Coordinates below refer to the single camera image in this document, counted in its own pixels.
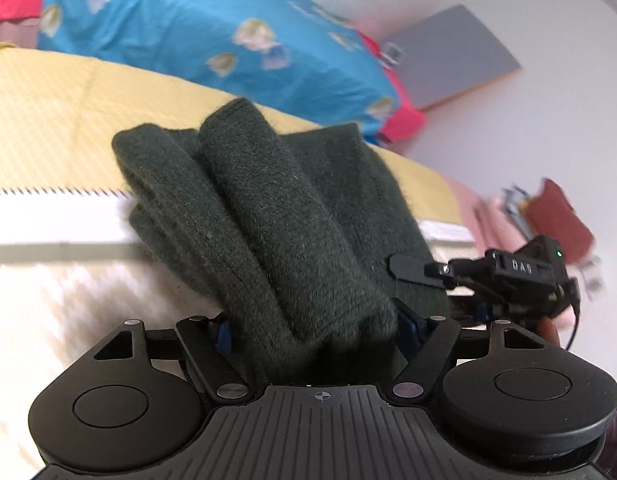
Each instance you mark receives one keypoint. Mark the red bed sheet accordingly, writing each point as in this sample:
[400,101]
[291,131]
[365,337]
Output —
[393,105]

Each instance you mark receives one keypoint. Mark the person's hand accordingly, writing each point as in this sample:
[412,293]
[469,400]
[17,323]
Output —
[547,330]

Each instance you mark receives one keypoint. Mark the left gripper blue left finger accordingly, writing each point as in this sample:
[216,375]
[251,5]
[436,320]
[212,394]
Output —
[205,366]

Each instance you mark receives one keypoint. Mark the small digital clock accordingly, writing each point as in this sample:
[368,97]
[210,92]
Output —
[391,55]

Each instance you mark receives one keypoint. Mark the dark green knit sweater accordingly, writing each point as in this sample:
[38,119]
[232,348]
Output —
[291,233]

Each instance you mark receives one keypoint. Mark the grey foam board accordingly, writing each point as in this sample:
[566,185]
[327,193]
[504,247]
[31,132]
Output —
[449,54]

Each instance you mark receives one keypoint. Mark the blue floral quilt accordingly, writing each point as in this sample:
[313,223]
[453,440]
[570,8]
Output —
[213,45]

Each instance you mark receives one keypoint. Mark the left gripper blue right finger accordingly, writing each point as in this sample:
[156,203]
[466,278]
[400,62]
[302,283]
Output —
[427,345]

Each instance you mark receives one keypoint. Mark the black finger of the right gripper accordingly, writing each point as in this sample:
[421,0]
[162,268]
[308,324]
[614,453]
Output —
[407,268]

